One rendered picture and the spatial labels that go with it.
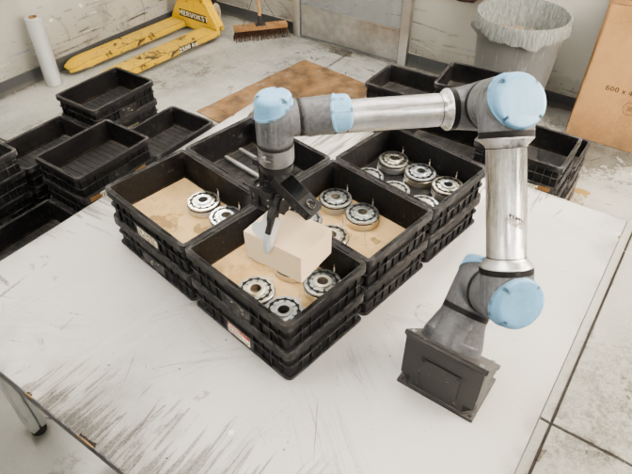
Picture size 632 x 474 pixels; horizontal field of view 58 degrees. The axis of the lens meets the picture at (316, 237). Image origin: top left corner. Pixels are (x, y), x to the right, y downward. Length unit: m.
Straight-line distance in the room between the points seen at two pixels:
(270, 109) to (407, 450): 0.85
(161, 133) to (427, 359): 2.14
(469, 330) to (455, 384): 0.13
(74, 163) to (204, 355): 1.48
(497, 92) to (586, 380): 1.64
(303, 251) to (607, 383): 1.69
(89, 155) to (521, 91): 2.11
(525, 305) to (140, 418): 0.95
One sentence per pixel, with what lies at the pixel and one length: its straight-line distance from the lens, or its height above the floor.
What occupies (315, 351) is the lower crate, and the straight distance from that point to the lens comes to 1.56.
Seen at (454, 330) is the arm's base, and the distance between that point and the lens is 1.40.
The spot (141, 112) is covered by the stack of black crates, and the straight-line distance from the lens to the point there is 3.22.
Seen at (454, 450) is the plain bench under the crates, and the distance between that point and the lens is 1.48.
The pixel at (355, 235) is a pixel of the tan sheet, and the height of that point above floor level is 0.83.
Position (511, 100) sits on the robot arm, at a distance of 1.24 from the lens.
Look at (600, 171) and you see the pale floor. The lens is 3.83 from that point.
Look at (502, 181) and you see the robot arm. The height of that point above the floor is 1.27.
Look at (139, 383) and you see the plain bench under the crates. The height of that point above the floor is 0.70.
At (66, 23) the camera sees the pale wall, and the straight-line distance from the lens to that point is 4.97.
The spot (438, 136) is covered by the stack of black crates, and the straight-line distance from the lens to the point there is 3.11.
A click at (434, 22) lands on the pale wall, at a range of 4.55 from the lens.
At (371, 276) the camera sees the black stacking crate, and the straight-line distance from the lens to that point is 1.58.
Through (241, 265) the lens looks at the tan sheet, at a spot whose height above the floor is 0.83.
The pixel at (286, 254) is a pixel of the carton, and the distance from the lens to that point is 1.26.
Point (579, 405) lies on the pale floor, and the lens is 2.55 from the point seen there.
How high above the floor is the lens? 1.97
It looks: 41 degrees down
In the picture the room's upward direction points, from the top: straight up
